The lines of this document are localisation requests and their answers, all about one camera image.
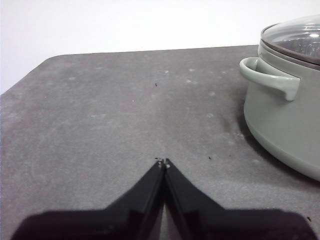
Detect pale green electric steamer pot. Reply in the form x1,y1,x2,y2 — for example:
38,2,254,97
239,29,320,182

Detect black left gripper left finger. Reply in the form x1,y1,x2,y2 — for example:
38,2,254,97
9,160,166,240

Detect glass lid with green knob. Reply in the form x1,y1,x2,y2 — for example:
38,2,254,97
259,14,320,67

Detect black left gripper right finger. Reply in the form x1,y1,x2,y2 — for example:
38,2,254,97
164,158,314,240

